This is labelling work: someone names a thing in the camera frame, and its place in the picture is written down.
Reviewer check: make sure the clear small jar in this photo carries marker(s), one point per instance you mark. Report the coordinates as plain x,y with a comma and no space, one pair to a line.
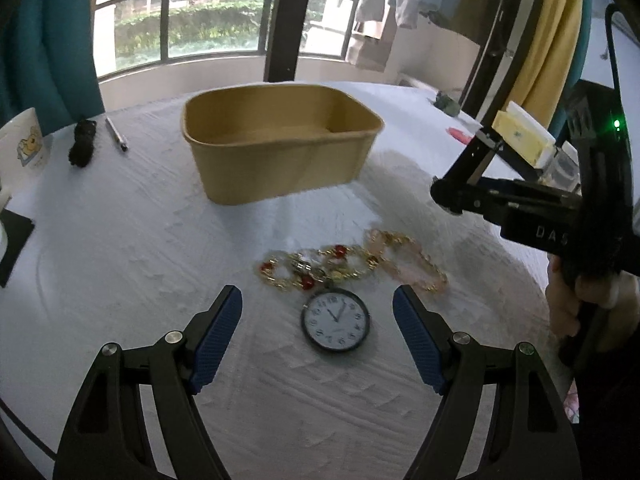
565,162

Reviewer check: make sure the yellow and white box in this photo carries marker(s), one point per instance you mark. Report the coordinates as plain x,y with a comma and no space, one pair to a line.
525,135

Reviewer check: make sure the olive hanging garment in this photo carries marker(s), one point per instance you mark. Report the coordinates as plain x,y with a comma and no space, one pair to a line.
475,5

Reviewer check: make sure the person's right hand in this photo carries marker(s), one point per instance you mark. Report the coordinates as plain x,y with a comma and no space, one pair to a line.
600,292

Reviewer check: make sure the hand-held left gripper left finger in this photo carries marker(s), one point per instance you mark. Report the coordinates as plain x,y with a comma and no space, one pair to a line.
217,337

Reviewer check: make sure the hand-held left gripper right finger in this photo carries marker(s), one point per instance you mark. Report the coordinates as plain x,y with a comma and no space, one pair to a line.
416,335

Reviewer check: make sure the black thin stand pole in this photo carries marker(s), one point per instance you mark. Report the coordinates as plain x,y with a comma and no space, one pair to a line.
612,55

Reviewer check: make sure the teal curtain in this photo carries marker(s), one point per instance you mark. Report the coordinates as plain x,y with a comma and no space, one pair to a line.
55,35

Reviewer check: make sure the yellow curtain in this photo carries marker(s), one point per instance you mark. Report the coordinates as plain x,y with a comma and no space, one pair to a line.
547,40

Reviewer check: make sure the black flat pad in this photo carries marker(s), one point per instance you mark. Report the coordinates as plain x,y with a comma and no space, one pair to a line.
12,245

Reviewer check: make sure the green small object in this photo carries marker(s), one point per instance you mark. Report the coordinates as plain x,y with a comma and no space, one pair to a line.
446,102

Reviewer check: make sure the white tablecloth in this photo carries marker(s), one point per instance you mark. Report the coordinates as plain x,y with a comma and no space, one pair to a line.
150,240

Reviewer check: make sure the person's dark clothing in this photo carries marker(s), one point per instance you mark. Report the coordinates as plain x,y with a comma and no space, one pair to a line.
610,420

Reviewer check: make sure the black metal rack frame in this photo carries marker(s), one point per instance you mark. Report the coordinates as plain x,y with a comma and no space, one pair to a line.
505,45

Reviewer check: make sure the round pocket watch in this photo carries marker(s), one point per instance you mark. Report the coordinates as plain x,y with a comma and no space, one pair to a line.
336,321

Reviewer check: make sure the brown paper bowl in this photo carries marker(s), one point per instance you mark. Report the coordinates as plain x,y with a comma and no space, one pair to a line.
260,170

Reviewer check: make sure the silver pen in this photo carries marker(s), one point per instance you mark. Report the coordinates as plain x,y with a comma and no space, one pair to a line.
116,133

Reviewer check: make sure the dark window frame post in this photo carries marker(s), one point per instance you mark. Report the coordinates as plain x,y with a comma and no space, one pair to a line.
286,20

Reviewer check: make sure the pink small object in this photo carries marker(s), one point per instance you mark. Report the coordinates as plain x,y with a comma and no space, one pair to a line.
460,135

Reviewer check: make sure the white mug with bear print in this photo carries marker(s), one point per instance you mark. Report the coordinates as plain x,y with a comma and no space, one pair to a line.
22,152

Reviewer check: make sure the beige hanging garment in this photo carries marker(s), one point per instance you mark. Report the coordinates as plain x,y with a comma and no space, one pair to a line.
375,15

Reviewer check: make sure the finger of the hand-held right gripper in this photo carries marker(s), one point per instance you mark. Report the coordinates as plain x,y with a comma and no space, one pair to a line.
467,162
520,192

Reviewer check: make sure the balcony railing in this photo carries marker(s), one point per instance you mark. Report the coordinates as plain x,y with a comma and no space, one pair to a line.
215,15

